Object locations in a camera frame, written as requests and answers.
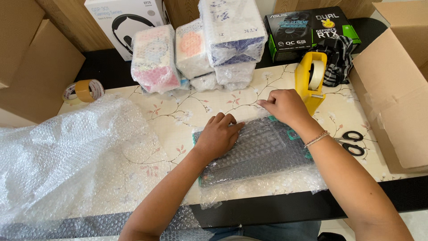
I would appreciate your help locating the person's left hand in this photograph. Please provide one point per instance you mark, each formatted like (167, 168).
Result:
(215, 137)

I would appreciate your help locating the person's right hand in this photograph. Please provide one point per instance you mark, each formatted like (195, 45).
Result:
(284, 107)

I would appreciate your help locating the person's left fingers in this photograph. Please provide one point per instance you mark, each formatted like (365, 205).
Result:
(230, 121)

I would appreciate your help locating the person's right fingers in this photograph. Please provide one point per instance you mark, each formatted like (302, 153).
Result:
(269, 99)

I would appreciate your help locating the bubble-wrapped grey keyboard box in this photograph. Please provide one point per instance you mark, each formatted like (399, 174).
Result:
(257, 154)

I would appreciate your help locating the floral cream table mat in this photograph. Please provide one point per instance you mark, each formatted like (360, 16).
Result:
(234, 134)

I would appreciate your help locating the small bubble-wrapped white parcel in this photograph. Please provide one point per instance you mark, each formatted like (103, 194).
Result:
(204, 83)
(234, 75)

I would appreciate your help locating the yellow tape dispenser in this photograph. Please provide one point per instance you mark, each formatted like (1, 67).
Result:
(309, 82)

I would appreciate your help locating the black white checkered cloth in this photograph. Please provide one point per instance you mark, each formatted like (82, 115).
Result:
(336, 60)

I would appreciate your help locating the bubble-wrapped white purple box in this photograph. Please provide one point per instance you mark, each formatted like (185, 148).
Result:
(234, 30)

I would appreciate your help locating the black graphics card box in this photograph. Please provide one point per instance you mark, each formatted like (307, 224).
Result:
(306, 30)

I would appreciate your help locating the bubble-wrapped white orange box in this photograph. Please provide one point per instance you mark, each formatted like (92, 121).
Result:
(192, 50)

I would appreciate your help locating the bubble-wrapped pink white box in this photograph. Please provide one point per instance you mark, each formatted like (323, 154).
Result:
(153, 60)

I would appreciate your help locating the open brown cardboard box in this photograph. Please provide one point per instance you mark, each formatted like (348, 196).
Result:
(394, 93)

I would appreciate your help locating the white headset box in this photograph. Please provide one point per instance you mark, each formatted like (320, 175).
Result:
(128, 25)

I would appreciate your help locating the brown packing tape roll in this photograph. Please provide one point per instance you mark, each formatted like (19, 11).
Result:
(87, 89)

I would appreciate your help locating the clear packing tape roll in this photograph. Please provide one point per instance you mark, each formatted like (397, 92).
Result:
(69, 95)

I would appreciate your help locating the large bubble wrap sheet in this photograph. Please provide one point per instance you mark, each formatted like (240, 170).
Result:
(70, 160)

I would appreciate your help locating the flat brown cardboard boxes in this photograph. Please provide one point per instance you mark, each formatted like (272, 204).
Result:
(33, 60)

